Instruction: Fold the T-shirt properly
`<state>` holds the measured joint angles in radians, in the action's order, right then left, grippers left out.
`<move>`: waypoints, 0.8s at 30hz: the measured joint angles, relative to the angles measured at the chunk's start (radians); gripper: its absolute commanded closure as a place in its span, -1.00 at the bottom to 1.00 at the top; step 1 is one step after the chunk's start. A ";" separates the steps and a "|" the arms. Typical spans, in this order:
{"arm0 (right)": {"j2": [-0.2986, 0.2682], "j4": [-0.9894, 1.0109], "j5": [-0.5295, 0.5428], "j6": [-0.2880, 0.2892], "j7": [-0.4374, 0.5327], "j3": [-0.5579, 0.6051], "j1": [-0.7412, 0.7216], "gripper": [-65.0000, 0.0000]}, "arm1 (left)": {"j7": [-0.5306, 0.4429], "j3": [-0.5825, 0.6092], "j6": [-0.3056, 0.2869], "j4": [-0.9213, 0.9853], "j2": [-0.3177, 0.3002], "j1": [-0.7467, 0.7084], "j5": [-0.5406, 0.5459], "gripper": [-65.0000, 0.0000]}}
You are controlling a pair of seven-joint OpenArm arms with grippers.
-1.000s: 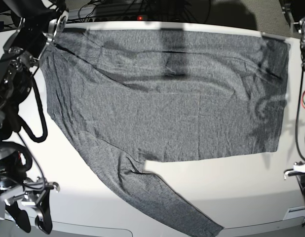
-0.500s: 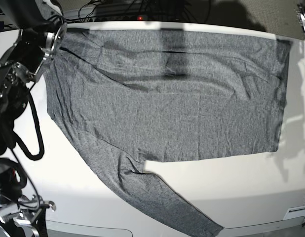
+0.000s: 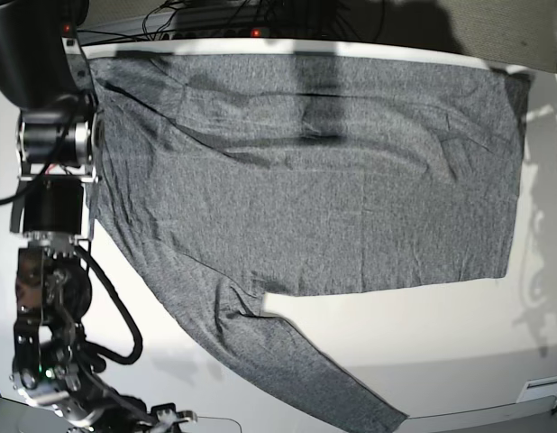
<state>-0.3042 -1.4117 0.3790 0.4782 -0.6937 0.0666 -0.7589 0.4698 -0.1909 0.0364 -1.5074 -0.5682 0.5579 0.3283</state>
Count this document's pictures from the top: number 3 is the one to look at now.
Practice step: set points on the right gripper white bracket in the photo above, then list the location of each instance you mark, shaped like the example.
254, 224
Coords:
107, 415

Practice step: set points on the grey long-sleeve T-shirt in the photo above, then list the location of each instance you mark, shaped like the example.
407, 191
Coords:
227, 177

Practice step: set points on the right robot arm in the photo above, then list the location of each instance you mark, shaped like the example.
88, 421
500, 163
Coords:
44, 73

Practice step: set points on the black power strip with LED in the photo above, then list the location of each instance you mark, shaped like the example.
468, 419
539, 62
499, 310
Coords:
264, 26

